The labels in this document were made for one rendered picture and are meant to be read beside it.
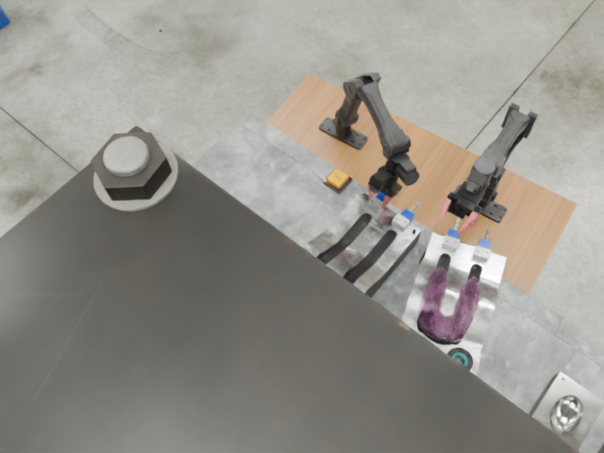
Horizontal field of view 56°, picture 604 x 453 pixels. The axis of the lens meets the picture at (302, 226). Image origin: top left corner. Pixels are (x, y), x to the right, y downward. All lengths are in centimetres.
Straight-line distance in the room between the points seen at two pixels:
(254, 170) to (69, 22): 244
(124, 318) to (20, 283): 14
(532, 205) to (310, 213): 82
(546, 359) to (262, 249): 145
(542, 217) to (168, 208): 170
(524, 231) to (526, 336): 40
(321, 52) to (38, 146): 181
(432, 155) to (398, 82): 138
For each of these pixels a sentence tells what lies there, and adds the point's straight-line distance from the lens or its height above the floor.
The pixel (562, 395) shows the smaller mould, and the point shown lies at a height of 87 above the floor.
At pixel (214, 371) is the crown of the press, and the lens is 66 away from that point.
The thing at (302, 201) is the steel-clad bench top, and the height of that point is 80.
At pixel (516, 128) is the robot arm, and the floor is 123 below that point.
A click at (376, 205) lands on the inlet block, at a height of 92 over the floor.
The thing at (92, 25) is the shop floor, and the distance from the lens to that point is 431.
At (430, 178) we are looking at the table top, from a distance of 224.
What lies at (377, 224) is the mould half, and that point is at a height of 89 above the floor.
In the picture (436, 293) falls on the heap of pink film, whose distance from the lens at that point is 188.
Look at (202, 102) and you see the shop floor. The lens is 360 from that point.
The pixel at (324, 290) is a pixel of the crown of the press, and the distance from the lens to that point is 68.
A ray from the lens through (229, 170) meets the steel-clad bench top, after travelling 226.
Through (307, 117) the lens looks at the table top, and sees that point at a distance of 239.
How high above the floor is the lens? 263
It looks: 61 degrees down
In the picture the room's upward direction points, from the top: 5 degrees counter-clockwise
